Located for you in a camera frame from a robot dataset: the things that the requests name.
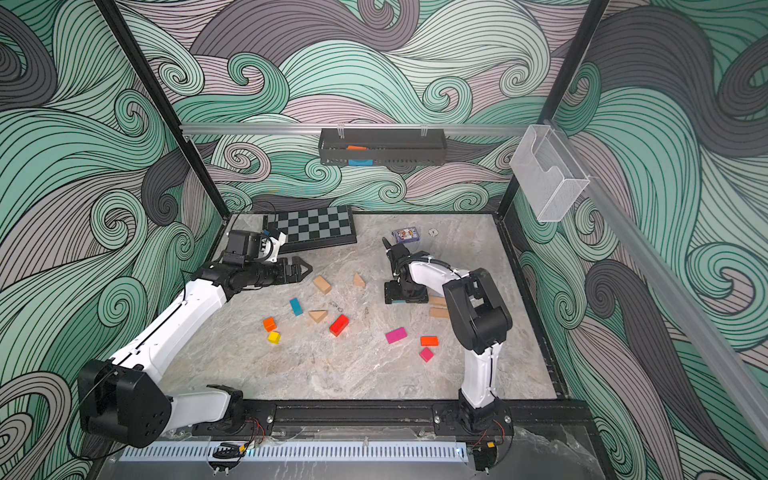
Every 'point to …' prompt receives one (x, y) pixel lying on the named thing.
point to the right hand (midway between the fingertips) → (407, 299)
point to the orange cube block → (269, 324)
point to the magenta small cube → (426, 354)
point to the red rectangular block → (338, 325)
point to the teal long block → (398, 301)
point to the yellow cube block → (274, 337)
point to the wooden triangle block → (318, 315)
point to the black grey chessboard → (313, 229)
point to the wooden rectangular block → (322, 284)
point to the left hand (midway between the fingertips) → (299, 267)
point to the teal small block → (296, 307)
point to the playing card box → (407, 234)
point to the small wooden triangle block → (358, 281)
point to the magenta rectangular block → (396, 334)
